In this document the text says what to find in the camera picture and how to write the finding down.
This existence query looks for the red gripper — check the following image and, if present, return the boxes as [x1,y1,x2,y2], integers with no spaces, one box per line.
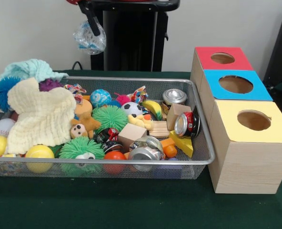
[66,0,102,37]

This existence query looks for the clear plastic bottle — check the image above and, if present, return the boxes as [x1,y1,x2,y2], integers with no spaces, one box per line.
[73,18,107,55]

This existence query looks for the mint green cloth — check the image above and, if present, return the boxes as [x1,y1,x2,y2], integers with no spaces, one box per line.
[0,59,70,89]

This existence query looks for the cream yellow cloth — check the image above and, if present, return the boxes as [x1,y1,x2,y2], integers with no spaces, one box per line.
[7,78,78,155]

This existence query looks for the clear mesh bin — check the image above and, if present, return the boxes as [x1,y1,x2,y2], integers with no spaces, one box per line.
[0,76,216,179]

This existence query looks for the wooden box with three holes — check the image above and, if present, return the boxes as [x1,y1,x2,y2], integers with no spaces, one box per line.
[191,46,282,195]

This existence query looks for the purple spiky ball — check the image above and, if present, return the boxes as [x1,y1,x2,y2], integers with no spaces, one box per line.
[39,78,63,92]

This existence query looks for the black and white soccer ball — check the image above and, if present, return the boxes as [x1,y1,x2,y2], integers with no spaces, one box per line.
[121,102,143,118]

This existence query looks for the green spiky ball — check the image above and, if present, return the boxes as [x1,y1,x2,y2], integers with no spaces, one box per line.
[59,137,105,162]
[92,105,129,134]

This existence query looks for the brown teddy bear toy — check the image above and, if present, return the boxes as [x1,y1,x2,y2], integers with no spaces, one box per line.
[70,112,102,140]

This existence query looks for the blue spiky ball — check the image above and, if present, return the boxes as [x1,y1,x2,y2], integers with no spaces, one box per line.
[0,75,21,113]

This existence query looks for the orange red ball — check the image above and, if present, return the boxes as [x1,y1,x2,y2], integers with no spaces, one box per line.
[103,151,127,174]

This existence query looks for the white baseball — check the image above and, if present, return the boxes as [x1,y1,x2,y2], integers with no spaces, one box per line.
[0,118,16,138]

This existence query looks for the crushed silver can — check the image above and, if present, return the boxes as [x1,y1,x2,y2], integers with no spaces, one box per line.
[129,136,165,172]

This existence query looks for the plain yellow ball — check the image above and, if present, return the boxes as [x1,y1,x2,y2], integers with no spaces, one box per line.
[25,145,55,174]

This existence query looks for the yellow wedge block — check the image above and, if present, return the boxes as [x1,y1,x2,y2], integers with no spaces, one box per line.
[170,131,195,158]

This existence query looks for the dark green table cloth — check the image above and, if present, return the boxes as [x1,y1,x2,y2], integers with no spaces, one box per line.
[0,69,282,229]

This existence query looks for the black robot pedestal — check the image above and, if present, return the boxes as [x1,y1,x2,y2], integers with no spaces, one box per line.
[81,0,181,72]

